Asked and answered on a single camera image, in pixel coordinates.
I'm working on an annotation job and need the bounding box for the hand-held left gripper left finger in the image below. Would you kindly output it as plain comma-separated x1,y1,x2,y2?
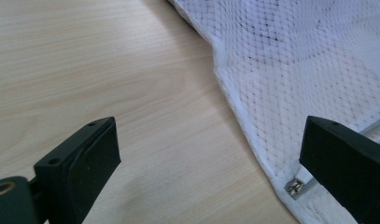
33,116,122,224

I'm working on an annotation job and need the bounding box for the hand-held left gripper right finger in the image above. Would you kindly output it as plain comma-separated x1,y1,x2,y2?
299,115,380,224

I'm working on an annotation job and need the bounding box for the white mesh laundry bag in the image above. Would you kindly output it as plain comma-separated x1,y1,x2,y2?
167,0,380,224

